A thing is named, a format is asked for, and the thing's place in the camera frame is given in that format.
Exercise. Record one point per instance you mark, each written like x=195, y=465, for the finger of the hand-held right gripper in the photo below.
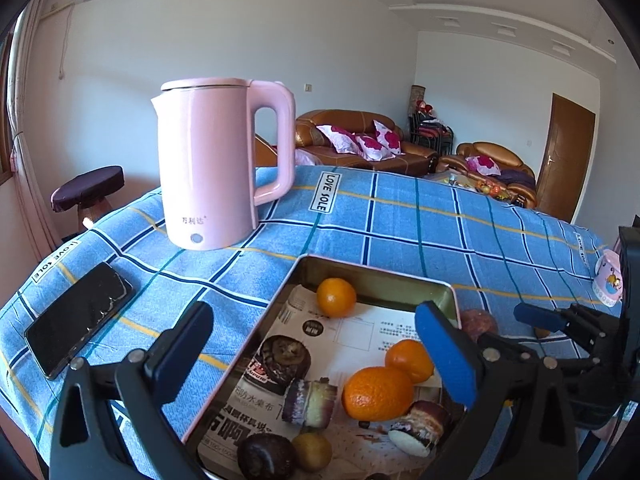
x=537, y=315
x=597, y=390

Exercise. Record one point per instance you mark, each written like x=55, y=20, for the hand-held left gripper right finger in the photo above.
x=445, y=355

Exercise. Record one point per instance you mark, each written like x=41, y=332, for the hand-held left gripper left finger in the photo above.
x=175, y=360

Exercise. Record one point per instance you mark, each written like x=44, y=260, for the small orange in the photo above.
x=336, y=297
x=407, y=360

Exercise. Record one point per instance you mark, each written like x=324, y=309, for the large orange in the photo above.
x=377, y=392

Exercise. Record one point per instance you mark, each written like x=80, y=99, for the pink tin box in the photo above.
x=380, y=287

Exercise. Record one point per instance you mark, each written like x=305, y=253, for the dark brown lumpy fruit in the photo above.
x=265, y=457

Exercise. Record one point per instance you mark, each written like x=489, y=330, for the white-topped toy cupcake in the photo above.
x=310, y=402

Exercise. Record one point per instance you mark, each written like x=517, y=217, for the round tan longan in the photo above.
x=312, y=452

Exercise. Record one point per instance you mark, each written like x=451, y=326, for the pink cartoon cup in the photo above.
x=607, y=280

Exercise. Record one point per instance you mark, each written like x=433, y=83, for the purple passion fruit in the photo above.
x=479, y=321

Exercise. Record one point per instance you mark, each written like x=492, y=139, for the brown toy cake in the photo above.
x=420, y=425

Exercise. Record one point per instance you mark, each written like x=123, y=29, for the printed paper sheet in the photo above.
x=360, y=340

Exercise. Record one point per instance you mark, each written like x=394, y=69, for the black smartphone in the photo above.
x=80, y=320

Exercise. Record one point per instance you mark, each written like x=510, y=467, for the blue plaid tablecloth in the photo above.
x=425, y=230

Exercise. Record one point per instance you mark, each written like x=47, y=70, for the purple cloth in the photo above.
x=517, y=180

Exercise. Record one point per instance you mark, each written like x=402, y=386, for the cluttered coffee table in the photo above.
x=475, y=187

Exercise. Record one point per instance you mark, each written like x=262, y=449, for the brown wooden door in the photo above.
x=567, y=160

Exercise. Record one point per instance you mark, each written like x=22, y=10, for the white pillow with magenta flowers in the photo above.
x=482, y=165
x=390, y=137
x=372, y=147
x=340, y=137

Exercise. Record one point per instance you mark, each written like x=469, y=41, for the brown leather armchair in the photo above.
x=505, y=155

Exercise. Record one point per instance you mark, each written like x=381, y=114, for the round purple-topped stool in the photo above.
x=87, y=185

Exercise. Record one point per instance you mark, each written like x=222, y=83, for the pink electric kettle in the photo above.
x=210, y=160

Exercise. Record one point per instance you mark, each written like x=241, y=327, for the brown leather sofa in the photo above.
x=410, y=152

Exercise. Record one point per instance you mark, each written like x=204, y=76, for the stacked black and red chairs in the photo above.
x=432, y=132

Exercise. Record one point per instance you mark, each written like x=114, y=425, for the brown leather chair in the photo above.
x=265, y=152

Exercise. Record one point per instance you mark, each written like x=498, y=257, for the red decoration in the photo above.
x=426, y=107

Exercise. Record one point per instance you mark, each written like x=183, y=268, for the tall patterned vase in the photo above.
x=418, y=99

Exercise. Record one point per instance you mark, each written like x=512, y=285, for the pale curtain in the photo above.
x=35, y=135

